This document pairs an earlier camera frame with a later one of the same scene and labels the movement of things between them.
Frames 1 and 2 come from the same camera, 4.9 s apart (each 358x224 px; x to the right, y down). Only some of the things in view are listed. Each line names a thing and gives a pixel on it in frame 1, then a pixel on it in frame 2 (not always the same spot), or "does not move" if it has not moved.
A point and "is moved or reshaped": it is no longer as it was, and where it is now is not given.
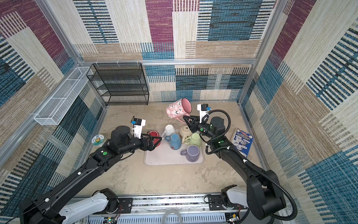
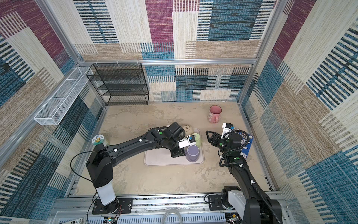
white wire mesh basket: [51, 112] does not move
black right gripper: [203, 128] to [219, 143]
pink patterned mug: [179, 108] is moved or reshaped
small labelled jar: [98, 140] does not move
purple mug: [192, 153] does not move
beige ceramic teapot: [185, 131] does not move
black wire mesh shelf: [120, 84] does not move
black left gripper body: [142, 144] to [176, 152]
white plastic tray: [161, 154] does not move
